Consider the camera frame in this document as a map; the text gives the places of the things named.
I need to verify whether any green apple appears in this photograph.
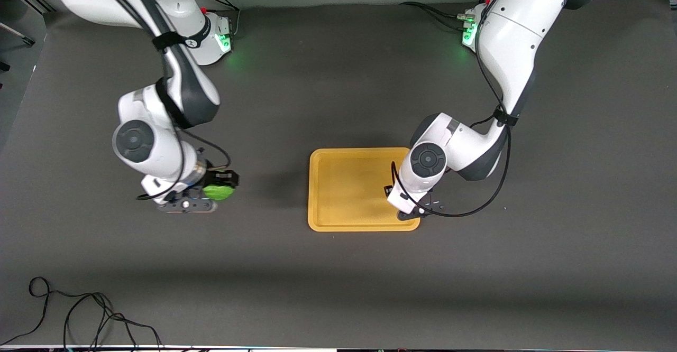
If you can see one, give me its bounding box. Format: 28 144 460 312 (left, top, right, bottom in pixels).
203 184 236 201

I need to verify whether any yellow plastic tray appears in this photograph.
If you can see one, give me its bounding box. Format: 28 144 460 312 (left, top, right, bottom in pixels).
307 147 421 233

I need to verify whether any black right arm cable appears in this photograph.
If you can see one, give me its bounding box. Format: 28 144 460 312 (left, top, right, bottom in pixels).
87 0 233 202

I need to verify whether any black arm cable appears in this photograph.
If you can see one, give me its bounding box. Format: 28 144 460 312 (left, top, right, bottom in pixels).
87 0 233 202
390 3 513 219

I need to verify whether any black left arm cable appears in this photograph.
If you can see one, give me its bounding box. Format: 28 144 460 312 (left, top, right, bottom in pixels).
390 3 513 219

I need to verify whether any black right base cable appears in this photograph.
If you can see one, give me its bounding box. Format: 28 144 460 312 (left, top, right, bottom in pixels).
197 0 242 38

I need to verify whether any black base cable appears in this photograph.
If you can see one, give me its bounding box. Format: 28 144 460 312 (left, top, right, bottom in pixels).
399 0 495 31
197 0 242 38

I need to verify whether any loose black cable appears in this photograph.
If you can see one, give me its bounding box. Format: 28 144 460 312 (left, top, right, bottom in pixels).
0 276 163 350

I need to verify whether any black left base cable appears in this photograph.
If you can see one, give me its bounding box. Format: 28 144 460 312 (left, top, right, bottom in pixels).
399 0 495 31

